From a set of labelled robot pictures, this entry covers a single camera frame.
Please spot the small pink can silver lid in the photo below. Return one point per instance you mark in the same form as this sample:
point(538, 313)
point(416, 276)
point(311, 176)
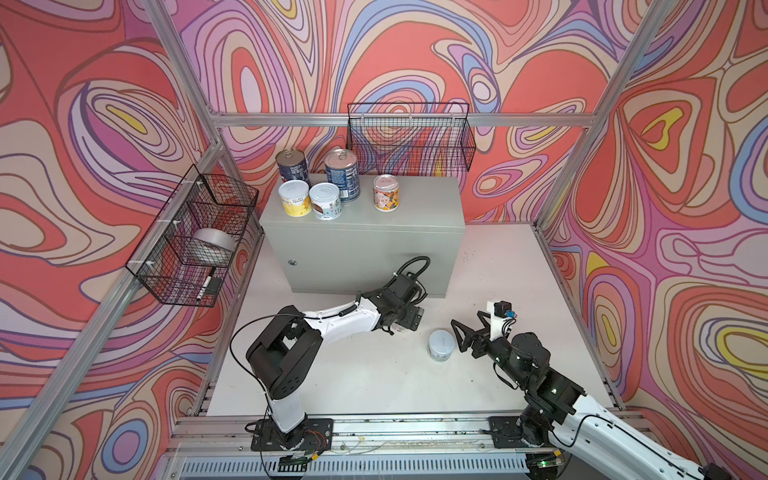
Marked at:
point(386, 190)

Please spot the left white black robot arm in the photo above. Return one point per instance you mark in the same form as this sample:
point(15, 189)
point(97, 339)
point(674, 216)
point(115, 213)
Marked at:
point(282, 355)

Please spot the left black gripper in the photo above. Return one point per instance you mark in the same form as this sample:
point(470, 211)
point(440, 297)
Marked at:
point(414, 318)

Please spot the left black wire basket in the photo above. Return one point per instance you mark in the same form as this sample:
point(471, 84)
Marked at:
point(201, 227)

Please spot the grey metal cabinet box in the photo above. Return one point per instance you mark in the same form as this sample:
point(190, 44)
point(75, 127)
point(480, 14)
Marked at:
point(362, 248)

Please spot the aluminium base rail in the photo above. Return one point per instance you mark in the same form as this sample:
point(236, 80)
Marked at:
point(381, 446)

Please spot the back black wire basket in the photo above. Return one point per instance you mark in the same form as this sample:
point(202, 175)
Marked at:
point(411, 138)

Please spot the grey tape roll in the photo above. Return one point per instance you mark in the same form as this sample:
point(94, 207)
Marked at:
point(212, 247)

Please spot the small yellow can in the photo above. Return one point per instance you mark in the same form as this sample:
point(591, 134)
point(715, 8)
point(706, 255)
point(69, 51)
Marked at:
point(294, 195)

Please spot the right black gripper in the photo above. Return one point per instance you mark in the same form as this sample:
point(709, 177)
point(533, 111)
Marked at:
point(470, 335)

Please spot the tall dark blue can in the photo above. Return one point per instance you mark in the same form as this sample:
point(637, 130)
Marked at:
point(292, 165)

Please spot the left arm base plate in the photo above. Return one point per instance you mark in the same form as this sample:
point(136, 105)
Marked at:
point(310, 435)

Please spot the small white blue can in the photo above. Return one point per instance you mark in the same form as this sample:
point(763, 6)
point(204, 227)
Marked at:
point(441, 345)

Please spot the black wire basket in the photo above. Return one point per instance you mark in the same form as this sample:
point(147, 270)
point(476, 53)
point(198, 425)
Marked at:
point(411, 138)
point(201, 227)

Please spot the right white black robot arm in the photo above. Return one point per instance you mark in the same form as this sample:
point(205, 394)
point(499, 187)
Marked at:
point(561, 413)

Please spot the tall light blue can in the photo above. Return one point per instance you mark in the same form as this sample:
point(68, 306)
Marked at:
point(341, 167)

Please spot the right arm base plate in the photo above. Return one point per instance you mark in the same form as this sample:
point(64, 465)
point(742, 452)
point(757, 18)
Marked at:
point(504, 431)

